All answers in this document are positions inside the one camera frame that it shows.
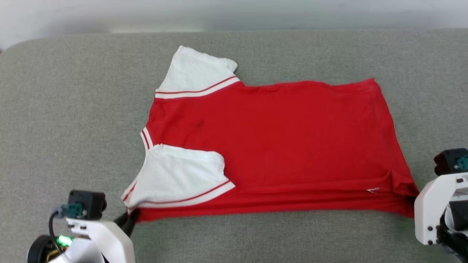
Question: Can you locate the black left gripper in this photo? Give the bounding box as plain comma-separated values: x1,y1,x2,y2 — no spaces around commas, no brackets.
27,208,140,263

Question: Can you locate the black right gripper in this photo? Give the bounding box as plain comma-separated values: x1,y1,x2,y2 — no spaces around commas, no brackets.
437,190,468,263

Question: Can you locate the red and white jersey shirt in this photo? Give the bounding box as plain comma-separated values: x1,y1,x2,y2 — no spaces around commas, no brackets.
121,45,420,223

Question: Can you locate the teal left camera plug cable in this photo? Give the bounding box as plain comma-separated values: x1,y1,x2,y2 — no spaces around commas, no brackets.
49,203,85,251

